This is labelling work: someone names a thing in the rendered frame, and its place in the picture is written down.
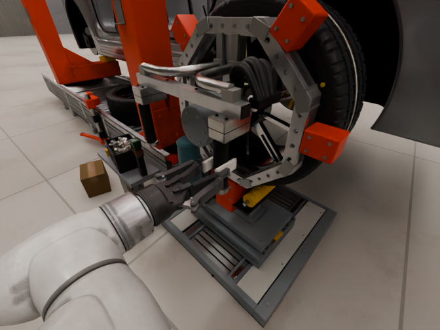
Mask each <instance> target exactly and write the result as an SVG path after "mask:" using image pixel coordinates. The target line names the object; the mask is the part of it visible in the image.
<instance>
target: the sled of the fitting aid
mask: <svg viewBox="0 0 440 330"><path fill-rule="evenodd" d="M214 198H216V194H215V195H214V196H213V197H211V198H210V199H209V200H208V201H207V202H205V203H204V204H202V205H201V206H200V208H199V210H198V211H197V213H195V214H194V216H195V217H197V218H198V219H199V220H201V222H203V223H204V224H205V225H206V226H207V227H209V228H210V229H211V230H212V231H214V233H216V234H217V235H218V236H219V237H221V238H222V239H223V240H224V241H225V242H226V243H227V244H229V245H230V246H231V247H232V248H234V249H235V250H236V251H237V252H238V253H239V254H240V255H242V256H243V257H244V258H246V259H247V260H248V261H249V262H250V263H251V264H253V265H254V266H255V267H256V268H258V269H259V267H260V266H261V265H262V264H263V263H264V262H265V261H266V259H267V258H268V257H269V255H270V254H271V253H272V252H273V251H274V250H275V248H276V247H277V246H278V244H279V243H280V242H281V241H282V240H283V239H284V238H285V236H286V235H287V234H288V232H289V231H290V230H291V229H292V228H293V226H294V224H295V220H296V218H294V217H293V216H292V217H291V219H290V220H289V221H288V223H287V224H286V225H285V226H284V228H283V229H282V230H281V231H280V232H279V233H278V234H277V235H276V236H275V238H274V239H273V240H272V241H271V242H270V243H269V245H267V247H266V248H265V249H264V250H263V251H262V252H259V251H258V250H257V249H255V248H254V247H253V246H252V245H250V244H249V243H247V242H246V241H245V240H244V239H243V238H241V237H240V236H239V235H237V234H236V233H235V232H234V231H232V230H231V229H229V228H228V227H227V226H226V225H225V224H223V223H222V222H220V220H218V219H217V218H216V217H214V216H213V215H212V214H211V213H209V212H208V211H207V210H206V204H207V203H209V202H211V201H212V200H213V199H214Z"/></svg>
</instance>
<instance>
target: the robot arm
mask: <svg viewBox="0 0 440 330"><path fill-rule="evenodd" d="M236 162H237V158H233V159H232V160H230V161H228V162H226V163H225V164H223V165H222V166H220V167H218V168H216V169H215V173H213V174H211V175H208V176H206V177H203V178H202V179H199V180H197V181H194V182H192V183H190V182H189V181H191V180H192V179H193V178H194V177H196V176H197V175H198V174H199V173H200V172H202V171H203V172H204V173H206V172H207V171H209V170H210V169H212V168H213V157H211V158H207V159H205V160H203V161H201V159H197V162H195V161H194V160H190V161H187V162H185V163H183V164H180V165H178V166H176V167H175V168H172V169H170V170H168V171H165V172H161V173H157V174H155V177H156V185H154V184H150V185H148V186H146V187H144V188H142V189H140V190H138V191H136V193H135V194H134V193H132V192H126V193H124V194H122V195H120V196H118V197H116V198H114V199H112V200H110V201H109V202H107V203H104V204H102V205H101V206H99V207H97V208H94V209H93V210H88V211H84V212H80V213H76V214H75V215H72V216H70V217H67V218H65V219H62V220H61V221H58V222H57V223H54V224H52V225H50V226H49V227H47V228H45V229H43V230H41V231H39V232H37V233H35V234H34V235H32V236H30V237H29V238H27V239H25V240H24V241H22V242H20V243H19V244H18V245H16V246H14V247H13V248H11V249H10V250H8V251H7V252H6V253H4V254H3V255H2V256H0V326H8V325H17V324H20V323H25V322H28V321H33V320H35V319H37V318H39V317H42V319H43V321H44V324H42V326H40V328H38V329H37V330H172V328H171V326H170V324H169V322H168V320H167V318H166V316H165V315H164V313H163V311H162V309H161V307H160V306H159V304H158V303H157V301H156V299H155V298H154V297H153V294H152V293H151V292H150V291H149V289H148V287H147V286H146V285H145V284H144V283H143V281H142V280H141V279H140V278H139V277H138V276H136V275H135V274H134V272H133V271H132V270H131V268H130V267H129V266H128V264H127V263H126V261H125V259H124V256H123V254H124V253H126V252H127V251H128V250H131V249H132V248H133V247H134V246H136V245H137V244H139V243H140V242H142V241H143V240H144V239H146V238H147V237H149V236H150V235H152V233H154V226H156V227H157V226H158V225H159V224H161V223H163V222H164V221H165V220H167V219H168V218H170V217H171V215H172V214H173V213H174V212H175V211H177V210H182V209H183V208H186V209H189V210H191V213H193V214H195V213H197V211H198V210H199V208H200V206H201V205H202V204H204V203H205V202H207V201H208V200H209V199H210V198H211V197H213V196H214V195H215V194H216V193H218V192H219V191H220V190H221V189H222V188H223V179H224V178H225V177H226V176H228V175H229V174H230V172H231V171H233V170H234V169H236ZM189 166H190V167H189ZM188 199H190V200H188ZM187 200H188V201H187Z"/></svg>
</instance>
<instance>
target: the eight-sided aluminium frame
mask: <svg viewBox="0 0 440 330"><path fill-rule="evenodd" d="M276 19H277V17H269V16H254V17H222V16H206V17H201V18H200V19H199V21H198V23H197V24H196V27H195V29H194V31H193V33H192V35H191V38H190V39H189V42H188V43H187V46H186V47H185V49H184V51H183V53H182V55H181V57H180V59H179V61H178V62H177V65H176V66H184V65H194V64H199V63H200V61H201V60H202V58H203V57H204V55H205V53H206V52H207V50H208V49H209V47H210V45H211V44H212V42H213V40H214V39H215V37H216V33H224V35H231V34H232V33H236V34H240V36H250V37H257V38H258V40H259V42H260V44H261V46H262V47H263V49H264V50H265V52H266V54H267V56H268V57H269V59H270V61H271V62H272V65H273V66H274V68H275V70H276V71H277V73H278V74H279V76H280V78H281V80H282V82H283V83H284V85H285V87H286V88H287V90H288V92H289V93H290V95H291V97H292V98H293V101H294V102H295V104H294V108H293V114H292V117H291V123H290V127H289V132H288V136H287V141H286V145H285V151H284V157H283V160H281V161H279V162H277V163H275V164H272V165H269V166H267V167H265V168H262V169H260V170H257V171H255V172H252V171H250V170H249V169H247V168H245V167H243V166H241V165H239V164H237V163H236V169H234V170H233V171H231V172H230V174H229V175H228V178H229V179H231V180H233V181H235V182H237V183H238V184H240V186H242V187H245V188H247V189H248V188H252V187H254V186H256V185H260V184H263V183H266V182H269V181H272V180H275V179H279V178H281V177H286V176H287V175H291V174H293V173H294V172H295V171H296V170H298V169H299V168H300V167H301V166H302V163H303V160H304V154H302V153H300V152H299V148H300V145H301V141H302V138H303V133H304V130H305V129H307V128H308V127H309V126H311V125H312V124H313V123H314V119H315V117H316V113H317V110H318V106H319V105H320V99H321V92H320V90H319V89H318V84H316V83H315V82H314V80H313V78H312V77H311V75H310V73H309V72H308V70H307V68H306V66H305V65H304V63H303V61H302V60H301V57H300V56H299V54H298V52H297V51H296V50H294V51H291V52H285V51H284V50H283V48H282V47H281V46H280V45H279V43H278V42H277V40H275V38H274V37H273V36H272V35H271V34H270V32H269V31H270V29H271V27H272V25H273V23H274V22H275V20H276ZM177 81H178V82H181V83H185V84H189V85H191V86H195V79H194V75H189V76H184V77H177ZM179 104H180V110H181V115H182V112H183V110H184V108H185V107H187V106H190V105H193V104H194V103H191V102H189V101H186V100H183V99H181V98H179ZM180 117H181V116H180ZM200 154H201V155H202V158H203V159H204V160H205V159H207V158H211V157H212V156H213V144H212V143H210V144H208V145H206V146H204V147H200Z"/></svg>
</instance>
